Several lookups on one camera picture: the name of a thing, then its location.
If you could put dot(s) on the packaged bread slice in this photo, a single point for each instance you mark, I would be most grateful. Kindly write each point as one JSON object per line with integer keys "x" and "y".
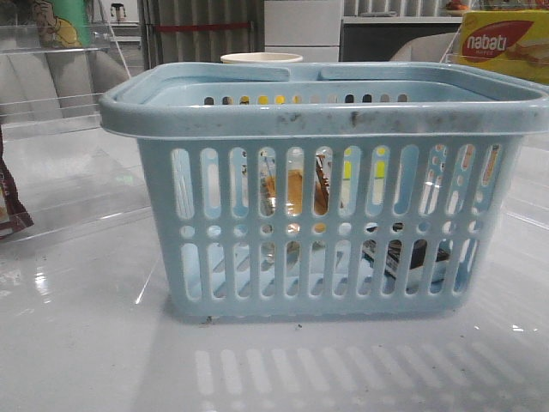
{"x": 294, "y": 174}

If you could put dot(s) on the dark brown snack packet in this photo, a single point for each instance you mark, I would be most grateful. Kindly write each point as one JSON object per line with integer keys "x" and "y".
{"x": 14, "y": 216}

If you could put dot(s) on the white drawer cabinet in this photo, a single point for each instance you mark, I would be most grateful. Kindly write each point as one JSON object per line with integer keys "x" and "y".
{"x": 311, "y": 29}

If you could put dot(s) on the white paper cup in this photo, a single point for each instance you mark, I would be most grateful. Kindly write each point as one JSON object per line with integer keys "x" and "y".
{"x": 262, "y": 57}

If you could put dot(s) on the yellow nabati wafer box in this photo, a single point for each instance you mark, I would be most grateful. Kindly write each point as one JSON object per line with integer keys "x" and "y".
{"x": 502, "y": 43}

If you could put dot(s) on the light blue plastic basket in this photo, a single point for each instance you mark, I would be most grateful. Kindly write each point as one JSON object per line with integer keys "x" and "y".
{"x": 418, "y": 151}

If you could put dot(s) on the green cartoon snack canister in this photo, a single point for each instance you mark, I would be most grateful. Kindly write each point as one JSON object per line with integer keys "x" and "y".
{"x": 61, "y": 23}

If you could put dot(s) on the clear acrylic shelf left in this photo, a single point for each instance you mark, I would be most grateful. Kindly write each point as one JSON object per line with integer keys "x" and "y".
{"x": 70, "y": 174}

